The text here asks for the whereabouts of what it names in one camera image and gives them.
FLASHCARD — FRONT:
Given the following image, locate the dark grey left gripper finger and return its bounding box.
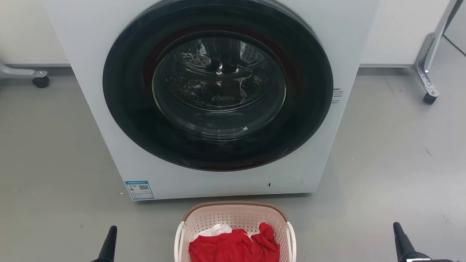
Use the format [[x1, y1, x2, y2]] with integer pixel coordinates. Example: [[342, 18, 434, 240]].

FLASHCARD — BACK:
[[91, 226, 114, 262], [108, 226, 118, 262]]

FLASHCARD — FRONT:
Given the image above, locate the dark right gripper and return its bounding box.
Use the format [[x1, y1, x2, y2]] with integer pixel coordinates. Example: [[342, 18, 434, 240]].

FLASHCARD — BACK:
[[393, 222, 455, 262]]

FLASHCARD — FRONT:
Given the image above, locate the beige perforated laundry basket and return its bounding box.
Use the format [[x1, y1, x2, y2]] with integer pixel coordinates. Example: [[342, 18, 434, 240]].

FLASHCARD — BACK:
[[174, 201, 297, 262]]

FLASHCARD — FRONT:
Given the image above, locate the blue energy label sticker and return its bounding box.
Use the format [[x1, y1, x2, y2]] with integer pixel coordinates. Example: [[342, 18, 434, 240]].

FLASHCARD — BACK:
[[125, 180, 154, 200]]

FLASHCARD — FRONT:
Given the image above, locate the white garment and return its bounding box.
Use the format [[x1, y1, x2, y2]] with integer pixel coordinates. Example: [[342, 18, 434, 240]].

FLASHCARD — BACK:
[[197, 223, 233, 239]]

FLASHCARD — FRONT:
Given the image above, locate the red garment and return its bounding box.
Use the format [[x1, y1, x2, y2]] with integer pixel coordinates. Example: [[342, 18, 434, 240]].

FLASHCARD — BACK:
[[188, 222, 281, 262]]

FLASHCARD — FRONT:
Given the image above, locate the round drain filter cover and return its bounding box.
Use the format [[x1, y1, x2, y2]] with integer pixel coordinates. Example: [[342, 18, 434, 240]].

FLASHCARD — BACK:
[[266, 175, 303, 192]]

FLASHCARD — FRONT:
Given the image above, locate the round black washer door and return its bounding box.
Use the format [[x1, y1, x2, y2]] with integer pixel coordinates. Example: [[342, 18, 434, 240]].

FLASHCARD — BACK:
[[102, 0, 334, 172]]

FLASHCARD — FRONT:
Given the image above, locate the white front-load washing machine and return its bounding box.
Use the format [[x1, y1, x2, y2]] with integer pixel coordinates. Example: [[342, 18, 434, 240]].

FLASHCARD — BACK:
[[41, 0, 380, 201]]

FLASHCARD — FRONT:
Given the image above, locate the metal stand leg with caster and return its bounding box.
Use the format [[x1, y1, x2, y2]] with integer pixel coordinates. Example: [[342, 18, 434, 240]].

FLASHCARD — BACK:
[[0, 63, 50, 88], [412, 0, 464, 105]]

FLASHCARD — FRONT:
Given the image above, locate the thin black floor cable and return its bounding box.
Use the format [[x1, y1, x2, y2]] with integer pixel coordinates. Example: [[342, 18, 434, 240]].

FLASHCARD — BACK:
[[442, 34, 466, 57]]

